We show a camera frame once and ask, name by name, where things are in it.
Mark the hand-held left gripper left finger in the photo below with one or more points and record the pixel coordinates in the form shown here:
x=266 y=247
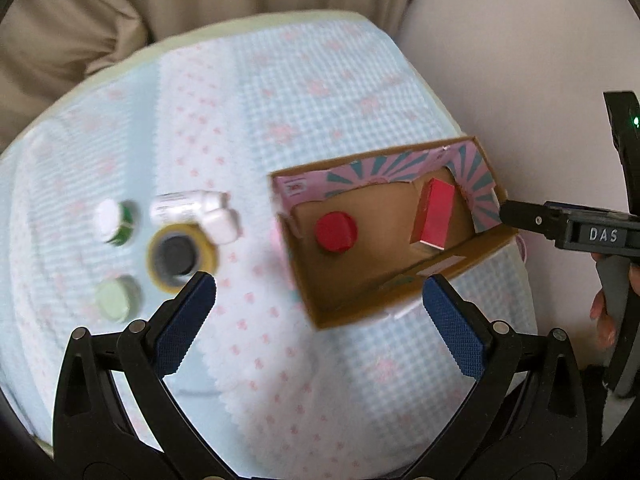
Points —
x=189 y=316

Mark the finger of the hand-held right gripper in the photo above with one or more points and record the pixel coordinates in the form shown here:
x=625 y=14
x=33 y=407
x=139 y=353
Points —
x=531 y=219

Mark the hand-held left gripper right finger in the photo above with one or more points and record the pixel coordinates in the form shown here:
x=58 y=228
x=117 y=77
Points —
x=451 y=327

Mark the cardboard box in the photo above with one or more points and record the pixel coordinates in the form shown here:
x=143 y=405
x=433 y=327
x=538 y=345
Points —
x=365 y=280

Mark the person's right hand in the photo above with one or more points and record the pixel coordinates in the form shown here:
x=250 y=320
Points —
x=604 y=317

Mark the yellow tape roll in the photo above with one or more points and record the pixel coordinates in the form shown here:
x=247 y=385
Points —
x=205 y=250

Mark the light green round lid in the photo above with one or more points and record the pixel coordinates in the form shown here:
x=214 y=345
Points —
x=115 y=301

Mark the white cap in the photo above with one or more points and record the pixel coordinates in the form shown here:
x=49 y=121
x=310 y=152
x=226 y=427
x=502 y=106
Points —
x=221 y=226

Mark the red rectangular box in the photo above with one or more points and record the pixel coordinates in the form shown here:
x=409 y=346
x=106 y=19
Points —
x=434 y=212

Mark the white labelled bottle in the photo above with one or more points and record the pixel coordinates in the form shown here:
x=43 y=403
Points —
x=175 y=207

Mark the green jar with white lid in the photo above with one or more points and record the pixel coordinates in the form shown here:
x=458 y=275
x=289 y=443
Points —
x=111 y=220

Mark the white cushion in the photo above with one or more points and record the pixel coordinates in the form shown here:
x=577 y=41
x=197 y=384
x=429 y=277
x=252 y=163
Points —
x=525 y=70

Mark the red round cap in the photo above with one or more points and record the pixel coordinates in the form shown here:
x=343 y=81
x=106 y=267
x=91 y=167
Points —
x=335 y=232

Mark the beige cloth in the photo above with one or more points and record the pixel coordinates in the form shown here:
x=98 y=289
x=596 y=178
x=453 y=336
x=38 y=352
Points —
x=100 y=10

